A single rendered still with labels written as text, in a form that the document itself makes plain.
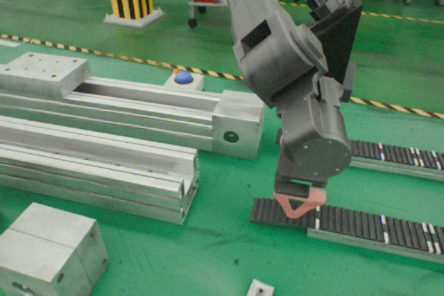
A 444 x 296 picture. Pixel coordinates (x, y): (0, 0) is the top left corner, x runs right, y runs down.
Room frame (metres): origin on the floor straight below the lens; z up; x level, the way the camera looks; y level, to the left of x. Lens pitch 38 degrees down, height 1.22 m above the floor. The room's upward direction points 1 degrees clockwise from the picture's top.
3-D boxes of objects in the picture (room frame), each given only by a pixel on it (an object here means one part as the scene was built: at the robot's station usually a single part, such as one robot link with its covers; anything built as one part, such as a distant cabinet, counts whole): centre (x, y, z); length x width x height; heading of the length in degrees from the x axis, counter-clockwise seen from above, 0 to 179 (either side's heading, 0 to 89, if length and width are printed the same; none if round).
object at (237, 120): (0.57, -0.04, 0.83); 0.12 x 0.09 x 0.10; 167
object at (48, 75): (0.66, 0.40, 0.87); 0.16 x 0.11 x 0.07; 77
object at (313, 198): (0.33, -0.11, 0.88); 0.07 x 0.07 x 0.09; 78
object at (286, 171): (0.35, -0.11, 0.95); 0.10 x 0.07 x 0.07; 168
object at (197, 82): (0.71, 0.10, 0.81); 0.10 x 0.08 x 0.06; 167
